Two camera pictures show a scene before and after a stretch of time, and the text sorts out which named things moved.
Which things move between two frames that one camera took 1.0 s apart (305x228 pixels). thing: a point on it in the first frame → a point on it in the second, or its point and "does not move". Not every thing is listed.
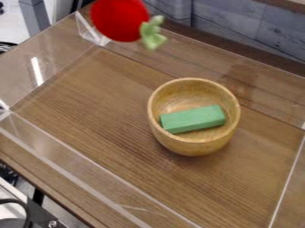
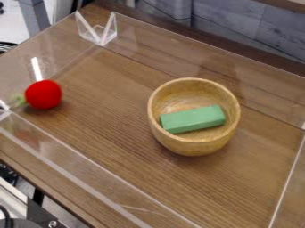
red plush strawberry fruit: (123, 20) → (41, 94)
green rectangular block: (194, 118) does not move
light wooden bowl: (188, 93) does not move
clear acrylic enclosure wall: (124, 136) does not move
